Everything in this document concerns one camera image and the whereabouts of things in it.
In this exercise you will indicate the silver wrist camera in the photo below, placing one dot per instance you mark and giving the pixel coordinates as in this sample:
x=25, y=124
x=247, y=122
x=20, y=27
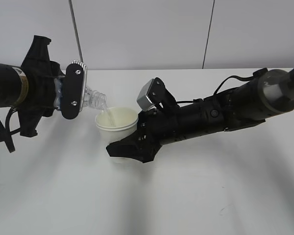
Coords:
x=73, y=89
x=155, y=94

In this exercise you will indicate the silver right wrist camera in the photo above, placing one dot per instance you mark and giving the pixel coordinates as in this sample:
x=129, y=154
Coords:
x=155, y=94

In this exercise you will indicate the white paper cup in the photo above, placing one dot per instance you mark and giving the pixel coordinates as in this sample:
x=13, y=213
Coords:
x=116, y=123

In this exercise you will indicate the clear water bottle green label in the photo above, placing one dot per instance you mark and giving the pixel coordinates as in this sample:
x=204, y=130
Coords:
x=91, y=99

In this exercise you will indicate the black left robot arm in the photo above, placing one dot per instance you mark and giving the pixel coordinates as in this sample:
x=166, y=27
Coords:
x=13, y=86

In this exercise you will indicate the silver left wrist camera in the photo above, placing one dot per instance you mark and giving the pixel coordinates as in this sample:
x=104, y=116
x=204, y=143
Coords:
x=73, y=89

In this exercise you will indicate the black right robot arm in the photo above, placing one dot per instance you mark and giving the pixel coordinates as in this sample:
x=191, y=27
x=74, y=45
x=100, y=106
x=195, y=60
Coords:
x=267, y=93

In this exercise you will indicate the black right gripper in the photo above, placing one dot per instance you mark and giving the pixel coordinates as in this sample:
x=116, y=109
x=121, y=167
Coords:
x=160, y=127

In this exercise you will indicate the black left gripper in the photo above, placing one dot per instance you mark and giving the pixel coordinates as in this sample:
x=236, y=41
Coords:
x=40, y=73

